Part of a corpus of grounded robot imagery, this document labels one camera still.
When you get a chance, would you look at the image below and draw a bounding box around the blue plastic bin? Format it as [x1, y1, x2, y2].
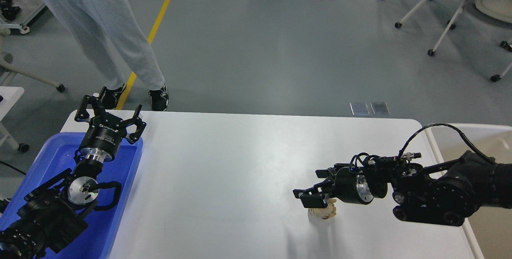
[0, 133, 143, 259]

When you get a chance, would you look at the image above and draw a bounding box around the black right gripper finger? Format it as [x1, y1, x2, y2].
[293, 181, 335, 209]
[315, 164, 352, 179]

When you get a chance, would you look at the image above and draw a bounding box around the person in grey trousers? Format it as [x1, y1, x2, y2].
[43, 0, 169, 111]

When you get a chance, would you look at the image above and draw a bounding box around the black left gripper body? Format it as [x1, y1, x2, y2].
[78, 116, 127, 162]

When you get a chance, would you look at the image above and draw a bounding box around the brown paper ball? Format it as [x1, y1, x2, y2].
[308, 198, 337, 220]

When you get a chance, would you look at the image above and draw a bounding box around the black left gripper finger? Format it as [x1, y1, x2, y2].
[119, 104, 146, 145]
[74, 95, 105, 124]

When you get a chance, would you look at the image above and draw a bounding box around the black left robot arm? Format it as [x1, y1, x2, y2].
[1, 95, 146, 259]

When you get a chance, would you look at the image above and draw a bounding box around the white chair at right edge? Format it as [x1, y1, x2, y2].
[489, 38, 511, 83]

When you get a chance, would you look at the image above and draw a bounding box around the beige plastic bin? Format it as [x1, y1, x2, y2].
[425, 123, 512, 259]

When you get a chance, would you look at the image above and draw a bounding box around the right metal floor plate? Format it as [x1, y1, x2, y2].
[370, 102, 391, 116]

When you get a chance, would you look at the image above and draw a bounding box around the white side table left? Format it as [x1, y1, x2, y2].
[0, 86, 30, 152]

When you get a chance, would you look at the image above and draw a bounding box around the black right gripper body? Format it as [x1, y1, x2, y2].
[332, 164, 388, 205]

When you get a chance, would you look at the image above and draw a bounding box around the metal floor plate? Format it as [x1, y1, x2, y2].
[350, 102, 370, 116]
[370, 102, 391, 116]

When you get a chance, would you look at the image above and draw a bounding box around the left metal floor plate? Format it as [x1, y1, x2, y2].
[350, 102, 370, 116]

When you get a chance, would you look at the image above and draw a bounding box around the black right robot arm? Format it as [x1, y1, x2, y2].
[293, 124, 512, 227]

